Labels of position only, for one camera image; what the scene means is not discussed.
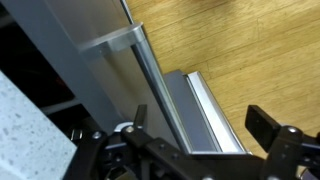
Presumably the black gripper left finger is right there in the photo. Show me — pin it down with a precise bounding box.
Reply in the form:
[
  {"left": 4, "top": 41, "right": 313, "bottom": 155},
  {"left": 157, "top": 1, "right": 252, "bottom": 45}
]
[{"left": 134, "top": 104, "right": 147, "bottom": 128}]

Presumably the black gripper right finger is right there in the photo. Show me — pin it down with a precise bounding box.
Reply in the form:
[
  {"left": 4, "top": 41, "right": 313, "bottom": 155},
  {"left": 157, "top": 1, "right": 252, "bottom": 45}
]
[{"left": 245, "top": 105, "right": 281, "bottom": 152}]

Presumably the grey top drawer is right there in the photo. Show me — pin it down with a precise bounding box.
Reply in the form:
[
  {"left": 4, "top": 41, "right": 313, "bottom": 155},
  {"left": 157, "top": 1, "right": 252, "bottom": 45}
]
[{"left": 1, "top": 0, "right": 192, "bottom": 153}]

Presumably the grey drawer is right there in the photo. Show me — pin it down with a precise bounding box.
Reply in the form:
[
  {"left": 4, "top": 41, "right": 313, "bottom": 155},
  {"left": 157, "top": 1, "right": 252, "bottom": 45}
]
[
  {"left": 164, "top": 70, "right": 249, "bottom": 155},
  {"left": 1, "top": 0, "right": 192, "bottom": 153}
]

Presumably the grey lower drawer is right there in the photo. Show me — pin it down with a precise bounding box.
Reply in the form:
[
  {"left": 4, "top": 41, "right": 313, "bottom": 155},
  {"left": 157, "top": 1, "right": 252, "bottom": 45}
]
[{"left": 164, "top": 70, "right": 249, "bottom": 155}]

